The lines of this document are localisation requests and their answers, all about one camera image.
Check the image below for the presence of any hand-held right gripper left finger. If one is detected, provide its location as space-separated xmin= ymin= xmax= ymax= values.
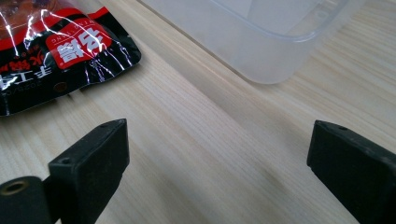
xmin=48 ymin=118 xmax=131 ymax=224

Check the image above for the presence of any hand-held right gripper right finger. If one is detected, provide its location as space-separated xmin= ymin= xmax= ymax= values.
xmin=306 ymin=119 xmax=396 ymax=224

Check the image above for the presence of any clear plastic container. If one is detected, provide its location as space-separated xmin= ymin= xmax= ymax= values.
xmin=138 ymin=0 xmax=368 ymax=85

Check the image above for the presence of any black and red snack packet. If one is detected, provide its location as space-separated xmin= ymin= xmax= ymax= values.
xmin=0 ymin=0 xmax=142 ymax=118

